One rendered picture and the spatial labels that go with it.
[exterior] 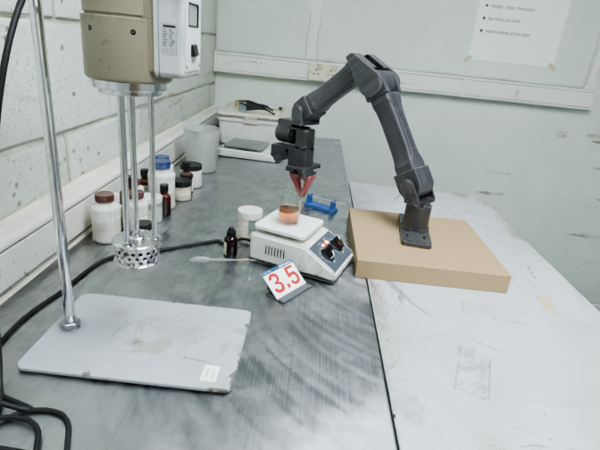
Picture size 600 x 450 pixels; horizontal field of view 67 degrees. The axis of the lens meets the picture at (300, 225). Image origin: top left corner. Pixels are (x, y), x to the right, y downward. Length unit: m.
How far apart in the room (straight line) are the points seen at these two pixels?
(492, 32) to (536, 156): 0.69
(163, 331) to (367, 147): 1.88
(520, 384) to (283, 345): 0.37
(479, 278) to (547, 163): 1.78
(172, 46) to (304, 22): 1.87
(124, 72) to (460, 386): 0.63
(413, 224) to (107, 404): 0.77
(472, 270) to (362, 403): 0.46
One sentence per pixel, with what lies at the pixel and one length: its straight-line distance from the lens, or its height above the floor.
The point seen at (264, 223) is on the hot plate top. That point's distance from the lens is 0.97.
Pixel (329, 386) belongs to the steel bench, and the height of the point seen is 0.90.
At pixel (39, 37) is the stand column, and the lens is 0.67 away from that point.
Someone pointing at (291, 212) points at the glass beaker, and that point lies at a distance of 0.95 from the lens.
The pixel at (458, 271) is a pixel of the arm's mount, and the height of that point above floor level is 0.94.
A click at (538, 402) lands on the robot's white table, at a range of 0.79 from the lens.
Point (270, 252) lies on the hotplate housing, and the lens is 0.96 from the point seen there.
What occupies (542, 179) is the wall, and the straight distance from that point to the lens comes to 2.77.
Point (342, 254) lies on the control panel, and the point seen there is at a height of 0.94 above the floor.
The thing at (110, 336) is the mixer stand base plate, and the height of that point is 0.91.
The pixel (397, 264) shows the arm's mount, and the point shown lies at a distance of 0.98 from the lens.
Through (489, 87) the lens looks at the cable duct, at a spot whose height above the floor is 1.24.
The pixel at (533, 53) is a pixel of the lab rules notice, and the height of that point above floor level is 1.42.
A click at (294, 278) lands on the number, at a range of 0.91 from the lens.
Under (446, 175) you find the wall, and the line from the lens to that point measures 2.59.
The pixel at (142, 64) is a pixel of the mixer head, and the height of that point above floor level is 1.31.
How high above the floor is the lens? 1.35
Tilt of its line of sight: 22 degrees down
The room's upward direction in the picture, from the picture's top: 6 degrees clockwise
